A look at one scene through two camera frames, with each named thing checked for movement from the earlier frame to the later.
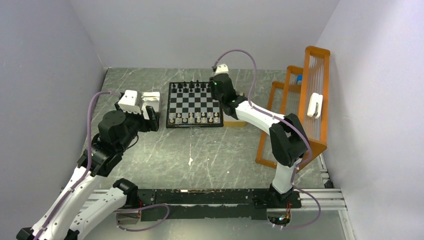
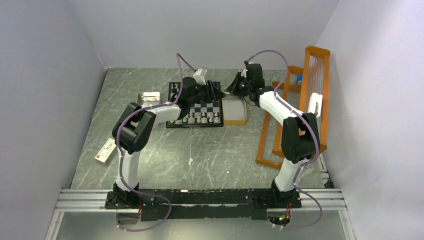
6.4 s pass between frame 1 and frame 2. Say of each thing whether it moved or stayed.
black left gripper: moved
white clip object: stayed
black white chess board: stayed
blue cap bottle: stayed
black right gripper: moved
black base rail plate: stayed
